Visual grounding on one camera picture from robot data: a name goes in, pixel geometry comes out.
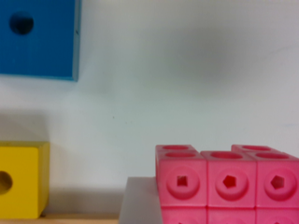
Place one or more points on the pink linking cube block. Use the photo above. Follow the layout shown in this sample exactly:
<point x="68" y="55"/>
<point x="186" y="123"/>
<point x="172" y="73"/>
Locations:
<point x="245" y="185"/>

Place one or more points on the blue block with hole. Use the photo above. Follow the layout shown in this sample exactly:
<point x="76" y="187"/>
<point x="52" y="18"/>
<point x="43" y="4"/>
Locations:
<point x="40" y="38"/>

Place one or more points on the yellow block with hole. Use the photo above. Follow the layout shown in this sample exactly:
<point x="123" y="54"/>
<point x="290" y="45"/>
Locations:
<point x="25" y="179"/>

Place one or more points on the wooden peg board base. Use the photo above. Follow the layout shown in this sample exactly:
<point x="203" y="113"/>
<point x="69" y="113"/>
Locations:
<point x="67" y="219"/>

